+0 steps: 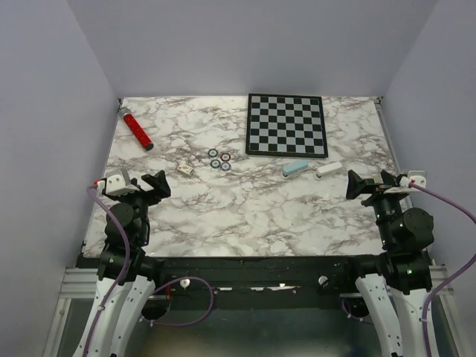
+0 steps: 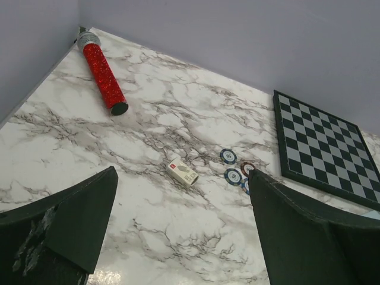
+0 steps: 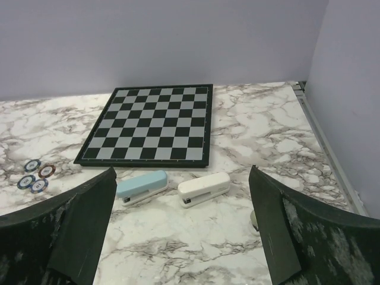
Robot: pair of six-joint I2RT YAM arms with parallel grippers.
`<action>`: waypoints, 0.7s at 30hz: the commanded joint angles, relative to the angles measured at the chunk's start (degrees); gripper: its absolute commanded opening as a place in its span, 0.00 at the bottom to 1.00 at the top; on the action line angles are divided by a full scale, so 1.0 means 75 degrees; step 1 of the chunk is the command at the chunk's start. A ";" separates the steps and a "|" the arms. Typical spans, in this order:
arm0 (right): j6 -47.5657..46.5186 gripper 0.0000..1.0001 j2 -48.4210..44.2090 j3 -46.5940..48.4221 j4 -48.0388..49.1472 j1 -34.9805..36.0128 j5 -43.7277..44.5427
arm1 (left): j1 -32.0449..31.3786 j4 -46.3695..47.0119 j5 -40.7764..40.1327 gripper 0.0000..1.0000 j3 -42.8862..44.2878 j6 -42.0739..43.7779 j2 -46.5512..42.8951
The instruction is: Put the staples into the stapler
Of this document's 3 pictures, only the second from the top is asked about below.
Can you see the black grey chessboard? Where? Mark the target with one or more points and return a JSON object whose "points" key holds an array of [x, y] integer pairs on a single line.
{"points": [[325, 152]]}

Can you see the red glitter toy microphone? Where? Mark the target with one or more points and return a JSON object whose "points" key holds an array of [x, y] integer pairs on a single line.
{"points": [[109, 88]]}

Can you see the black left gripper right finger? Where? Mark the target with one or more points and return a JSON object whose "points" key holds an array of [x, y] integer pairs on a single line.
{"points": [[305, 241]]}

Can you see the white staple box sleeve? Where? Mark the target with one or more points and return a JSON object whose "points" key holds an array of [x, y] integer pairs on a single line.
{"points": [[178, 170]]}

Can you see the light blue ten poker chip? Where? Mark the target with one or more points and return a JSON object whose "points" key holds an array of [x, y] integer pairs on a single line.
{"points": [[245, 185]]}

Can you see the brown hundred poker chip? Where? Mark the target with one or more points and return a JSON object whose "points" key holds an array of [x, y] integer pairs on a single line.
{"points": [[246, 167]]}

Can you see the blue fifty poker chip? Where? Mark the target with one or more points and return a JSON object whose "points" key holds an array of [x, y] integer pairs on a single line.
{"points": [[228, 156]]}

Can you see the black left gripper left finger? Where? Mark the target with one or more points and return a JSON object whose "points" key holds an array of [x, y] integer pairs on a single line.
{"points": [[58, 239]]}

